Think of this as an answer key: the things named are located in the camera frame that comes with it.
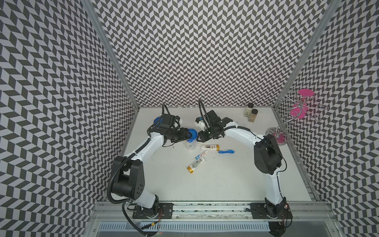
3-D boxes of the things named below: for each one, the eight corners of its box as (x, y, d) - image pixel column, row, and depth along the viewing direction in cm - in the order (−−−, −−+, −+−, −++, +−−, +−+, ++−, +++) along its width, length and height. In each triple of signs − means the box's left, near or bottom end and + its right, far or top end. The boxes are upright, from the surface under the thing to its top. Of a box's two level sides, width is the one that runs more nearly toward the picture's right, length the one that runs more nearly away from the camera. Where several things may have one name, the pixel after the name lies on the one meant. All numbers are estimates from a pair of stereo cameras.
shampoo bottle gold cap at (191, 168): (190, 174, 86) (190, 173, 84) (186, 169, 88) (186, 167, 86) (206, 161, 91) (206, 160, 90) (201, 156, 93) (201, 155, 92)
